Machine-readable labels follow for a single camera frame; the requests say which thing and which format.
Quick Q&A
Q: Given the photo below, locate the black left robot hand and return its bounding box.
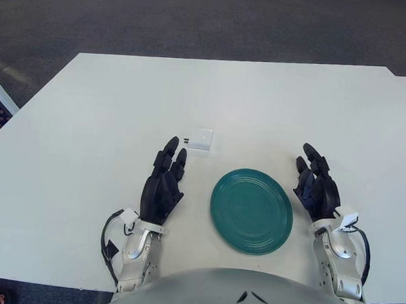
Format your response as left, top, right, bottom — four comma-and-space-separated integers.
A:
138, 133, 190, 228

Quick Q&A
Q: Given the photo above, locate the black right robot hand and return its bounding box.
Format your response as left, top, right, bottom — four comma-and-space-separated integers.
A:
290, 141, 345, 224

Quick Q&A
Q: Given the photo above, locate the white square charger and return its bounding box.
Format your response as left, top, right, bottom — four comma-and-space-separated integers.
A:
182, 125, 215, 153

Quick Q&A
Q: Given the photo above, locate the teal green round plate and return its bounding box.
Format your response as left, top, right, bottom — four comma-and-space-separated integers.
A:
206, 165, 297, 258

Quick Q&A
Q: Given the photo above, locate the grey robot torso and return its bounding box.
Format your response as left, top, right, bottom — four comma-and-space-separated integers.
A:
98, 259, 401, 304

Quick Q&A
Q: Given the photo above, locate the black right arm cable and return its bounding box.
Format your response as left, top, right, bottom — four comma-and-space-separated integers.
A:
348, 224, 374, 287

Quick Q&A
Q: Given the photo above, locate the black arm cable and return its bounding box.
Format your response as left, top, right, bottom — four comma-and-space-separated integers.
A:
348, 224, 374, 287
98, 208, 132, 286

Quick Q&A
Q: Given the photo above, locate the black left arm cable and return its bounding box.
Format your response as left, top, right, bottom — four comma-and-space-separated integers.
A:
98, 208, 132, 286

